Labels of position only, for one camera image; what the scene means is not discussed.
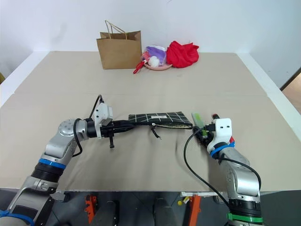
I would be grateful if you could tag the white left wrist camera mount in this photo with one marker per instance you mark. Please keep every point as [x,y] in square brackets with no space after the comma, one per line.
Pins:
[103,115]

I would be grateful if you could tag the green highlighter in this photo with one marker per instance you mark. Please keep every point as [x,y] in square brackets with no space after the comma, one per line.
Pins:
[196,118]

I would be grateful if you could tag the white pompom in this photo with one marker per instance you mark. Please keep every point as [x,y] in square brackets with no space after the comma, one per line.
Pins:
[154,61]

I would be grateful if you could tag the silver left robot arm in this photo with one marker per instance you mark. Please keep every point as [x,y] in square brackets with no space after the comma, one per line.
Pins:
[58,146]

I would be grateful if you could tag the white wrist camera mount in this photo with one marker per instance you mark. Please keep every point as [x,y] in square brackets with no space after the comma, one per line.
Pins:
[103,115]
[221,131]

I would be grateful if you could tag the brown paper bag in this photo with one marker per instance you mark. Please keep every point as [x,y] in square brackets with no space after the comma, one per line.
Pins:
[118,50]

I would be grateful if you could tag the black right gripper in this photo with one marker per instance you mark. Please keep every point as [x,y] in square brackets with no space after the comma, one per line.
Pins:
[204,136]

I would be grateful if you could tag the red cloth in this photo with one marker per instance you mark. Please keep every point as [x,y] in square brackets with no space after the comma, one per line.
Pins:
[183,54]

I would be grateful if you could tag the orange post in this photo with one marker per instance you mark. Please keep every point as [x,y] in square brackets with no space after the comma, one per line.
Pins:
[195,210]

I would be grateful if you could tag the yellow ball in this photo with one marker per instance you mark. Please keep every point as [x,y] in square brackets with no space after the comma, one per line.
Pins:
[179,202]

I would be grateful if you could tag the orange bracket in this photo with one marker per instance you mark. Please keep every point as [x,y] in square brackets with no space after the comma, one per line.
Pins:
[90,207]

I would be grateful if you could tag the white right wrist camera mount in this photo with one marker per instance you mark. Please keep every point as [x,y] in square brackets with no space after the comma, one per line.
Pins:
[221,131]

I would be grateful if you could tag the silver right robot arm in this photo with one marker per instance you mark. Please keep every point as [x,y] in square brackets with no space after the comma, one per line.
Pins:
[240,174]

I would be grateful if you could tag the yellow box corner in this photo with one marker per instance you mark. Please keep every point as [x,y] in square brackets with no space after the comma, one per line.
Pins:
[1,78]

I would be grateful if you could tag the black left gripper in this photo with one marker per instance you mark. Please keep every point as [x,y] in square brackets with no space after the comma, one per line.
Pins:
[107,130]

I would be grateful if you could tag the pink plate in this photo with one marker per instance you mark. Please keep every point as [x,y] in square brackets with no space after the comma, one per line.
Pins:
[157,67]

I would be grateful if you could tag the black grid zipper pouch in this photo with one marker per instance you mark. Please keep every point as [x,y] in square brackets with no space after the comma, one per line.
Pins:
[162,119]

